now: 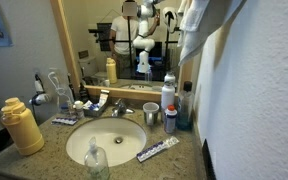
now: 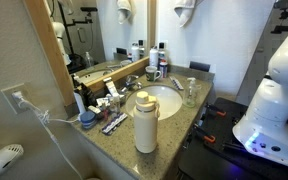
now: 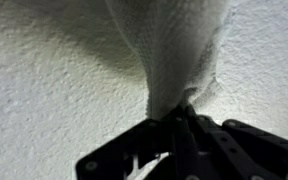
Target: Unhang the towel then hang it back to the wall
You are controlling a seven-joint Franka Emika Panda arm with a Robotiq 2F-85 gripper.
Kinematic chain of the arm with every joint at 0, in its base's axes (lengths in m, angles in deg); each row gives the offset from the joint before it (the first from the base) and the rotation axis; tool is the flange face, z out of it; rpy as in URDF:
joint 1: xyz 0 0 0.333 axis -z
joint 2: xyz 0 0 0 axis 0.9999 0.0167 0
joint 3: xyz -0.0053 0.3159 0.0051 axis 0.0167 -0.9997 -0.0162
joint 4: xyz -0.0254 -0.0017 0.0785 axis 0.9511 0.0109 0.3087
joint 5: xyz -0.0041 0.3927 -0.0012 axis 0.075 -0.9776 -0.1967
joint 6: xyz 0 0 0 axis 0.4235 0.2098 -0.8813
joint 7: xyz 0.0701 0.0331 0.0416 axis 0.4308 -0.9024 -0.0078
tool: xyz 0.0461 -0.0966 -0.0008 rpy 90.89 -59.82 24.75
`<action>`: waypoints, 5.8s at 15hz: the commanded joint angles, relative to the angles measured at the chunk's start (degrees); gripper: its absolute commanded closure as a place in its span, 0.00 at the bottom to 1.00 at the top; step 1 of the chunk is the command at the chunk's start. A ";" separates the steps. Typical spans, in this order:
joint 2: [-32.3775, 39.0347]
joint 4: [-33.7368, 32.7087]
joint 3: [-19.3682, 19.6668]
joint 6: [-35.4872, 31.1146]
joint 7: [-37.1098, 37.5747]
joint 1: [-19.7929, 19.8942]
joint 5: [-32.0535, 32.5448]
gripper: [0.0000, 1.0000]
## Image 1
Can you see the white terry towel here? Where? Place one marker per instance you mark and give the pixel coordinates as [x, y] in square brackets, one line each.
[200, 33]

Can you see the tall white bottle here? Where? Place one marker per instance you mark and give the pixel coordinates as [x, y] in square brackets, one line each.
[167, 96]

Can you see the grey ceramic mug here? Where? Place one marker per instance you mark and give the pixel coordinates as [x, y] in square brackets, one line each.
[150, 115]

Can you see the chrome sink faucet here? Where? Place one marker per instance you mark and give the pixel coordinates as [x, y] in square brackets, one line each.
[120, 107]

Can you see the white toothpaste tube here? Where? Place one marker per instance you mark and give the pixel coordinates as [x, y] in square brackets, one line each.
[104, 98]

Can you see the blue mouthwash bottle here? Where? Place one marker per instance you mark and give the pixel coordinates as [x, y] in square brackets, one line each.
[185, 113]

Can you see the grey toiletry tray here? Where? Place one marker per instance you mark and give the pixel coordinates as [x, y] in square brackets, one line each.
[95, 112]

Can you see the small black bottle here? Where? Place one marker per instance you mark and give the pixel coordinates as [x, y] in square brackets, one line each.
[84, 95]

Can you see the white oval sink basin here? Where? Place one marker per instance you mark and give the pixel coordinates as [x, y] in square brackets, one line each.
[100, 140]

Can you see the small white capped bottle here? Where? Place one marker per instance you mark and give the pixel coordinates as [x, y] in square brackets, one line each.
[79, 110]

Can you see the blue round container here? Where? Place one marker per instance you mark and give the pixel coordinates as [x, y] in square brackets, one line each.
[64, 107]

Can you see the short weekly pill organizer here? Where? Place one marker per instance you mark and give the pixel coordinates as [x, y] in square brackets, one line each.
[64, 121]

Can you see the clear soap pump dispenser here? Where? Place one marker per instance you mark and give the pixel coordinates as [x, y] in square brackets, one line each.
[97, 163]

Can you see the cream yellow water bottle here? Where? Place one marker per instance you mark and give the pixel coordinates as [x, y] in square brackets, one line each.
[24, 133]

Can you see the white wall hair dryer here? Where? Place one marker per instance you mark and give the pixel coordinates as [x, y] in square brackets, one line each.
[40, 98]

